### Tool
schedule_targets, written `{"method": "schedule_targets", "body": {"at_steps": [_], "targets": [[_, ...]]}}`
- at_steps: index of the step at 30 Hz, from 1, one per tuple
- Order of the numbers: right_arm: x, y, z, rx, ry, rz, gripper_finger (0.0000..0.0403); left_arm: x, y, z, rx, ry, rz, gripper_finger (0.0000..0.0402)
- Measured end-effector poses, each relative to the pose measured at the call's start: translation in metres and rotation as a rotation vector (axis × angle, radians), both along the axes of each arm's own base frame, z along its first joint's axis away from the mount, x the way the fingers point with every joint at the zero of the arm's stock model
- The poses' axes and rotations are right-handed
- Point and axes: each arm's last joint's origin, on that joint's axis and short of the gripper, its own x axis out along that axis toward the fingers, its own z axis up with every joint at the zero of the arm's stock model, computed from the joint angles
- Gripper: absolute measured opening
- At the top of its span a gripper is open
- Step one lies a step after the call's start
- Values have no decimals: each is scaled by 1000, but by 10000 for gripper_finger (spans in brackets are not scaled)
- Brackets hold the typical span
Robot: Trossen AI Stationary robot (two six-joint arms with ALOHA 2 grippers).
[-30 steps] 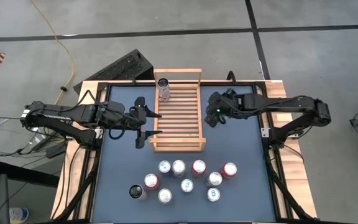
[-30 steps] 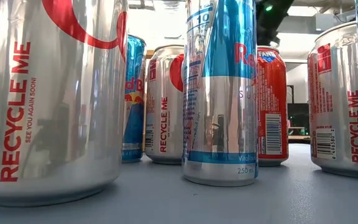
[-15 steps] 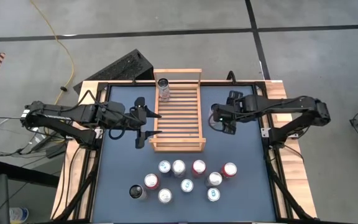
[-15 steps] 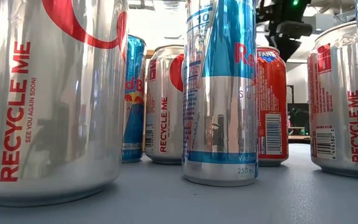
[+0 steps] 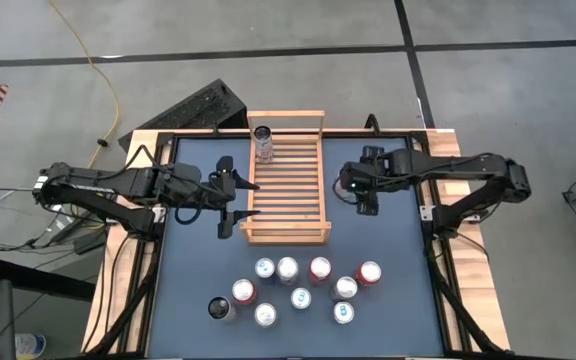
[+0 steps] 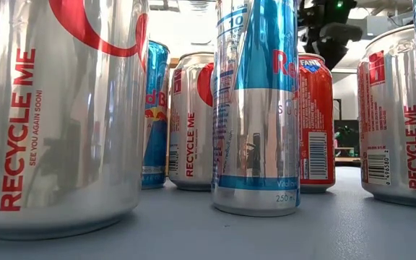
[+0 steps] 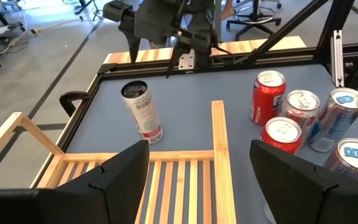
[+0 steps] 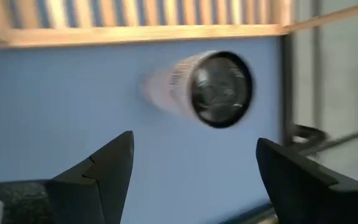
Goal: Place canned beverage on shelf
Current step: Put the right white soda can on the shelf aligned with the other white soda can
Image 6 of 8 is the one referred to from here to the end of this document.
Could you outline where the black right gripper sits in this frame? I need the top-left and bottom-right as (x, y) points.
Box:
(297, 0), (363, 72)

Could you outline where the blue Red Bull can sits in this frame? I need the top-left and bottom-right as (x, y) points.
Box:
(142, 40), (171, 191)

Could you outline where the grey ceiling unit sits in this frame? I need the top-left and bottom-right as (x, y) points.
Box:
(365, 14), (393, 37)

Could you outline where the red Fanta can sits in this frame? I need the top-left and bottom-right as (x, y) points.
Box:
(297, 53), (337, 194)

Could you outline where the silver Diet Coke can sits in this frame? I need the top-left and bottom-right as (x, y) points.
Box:
(168, 52), (216, 192)
(356, 24), (416, 207)
(0, 0), (150, 241)

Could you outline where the wooden desk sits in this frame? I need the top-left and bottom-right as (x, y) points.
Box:
(334, 155), (362, 168)

